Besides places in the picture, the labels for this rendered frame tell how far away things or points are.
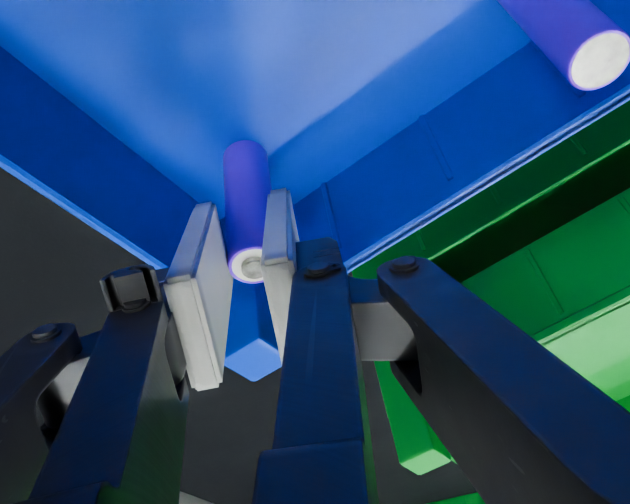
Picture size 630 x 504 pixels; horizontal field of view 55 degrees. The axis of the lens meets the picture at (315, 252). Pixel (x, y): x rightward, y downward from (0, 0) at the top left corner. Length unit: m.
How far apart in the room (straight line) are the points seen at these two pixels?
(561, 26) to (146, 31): 0.13
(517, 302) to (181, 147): 0.18
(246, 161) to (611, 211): 0.18
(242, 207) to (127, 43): 0.07
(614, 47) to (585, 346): 0.26
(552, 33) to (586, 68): 0.01
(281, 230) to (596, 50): 0.10
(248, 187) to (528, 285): 0.16
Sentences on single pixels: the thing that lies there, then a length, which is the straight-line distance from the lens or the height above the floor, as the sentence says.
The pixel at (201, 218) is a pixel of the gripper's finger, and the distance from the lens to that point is 0.19.
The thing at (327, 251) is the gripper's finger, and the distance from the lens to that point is 0.16.
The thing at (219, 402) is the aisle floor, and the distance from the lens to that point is 0.99.
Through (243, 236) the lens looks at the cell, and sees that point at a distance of 0.20.
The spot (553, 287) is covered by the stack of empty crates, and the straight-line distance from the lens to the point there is 0.31.
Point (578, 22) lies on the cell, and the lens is 0.19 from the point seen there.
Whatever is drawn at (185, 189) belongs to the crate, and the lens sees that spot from 0.26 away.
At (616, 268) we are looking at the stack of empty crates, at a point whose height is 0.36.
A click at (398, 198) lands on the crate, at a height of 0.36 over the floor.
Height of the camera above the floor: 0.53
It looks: 45 degrees down
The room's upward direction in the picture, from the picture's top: 169 degrees clockwise
